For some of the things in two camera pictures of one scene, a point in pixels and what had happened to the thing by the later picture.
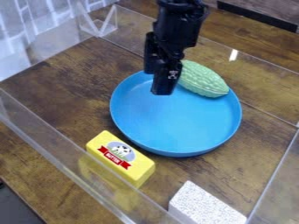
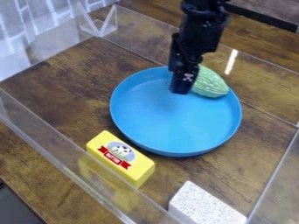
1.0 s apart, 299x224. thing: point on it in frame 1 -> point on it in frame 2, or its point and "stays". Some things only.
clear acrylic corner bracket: [97, 28] stays
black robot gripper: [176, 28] -> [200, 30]
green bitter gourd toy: [200, 80] stays
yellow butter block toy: [117, 157] stays
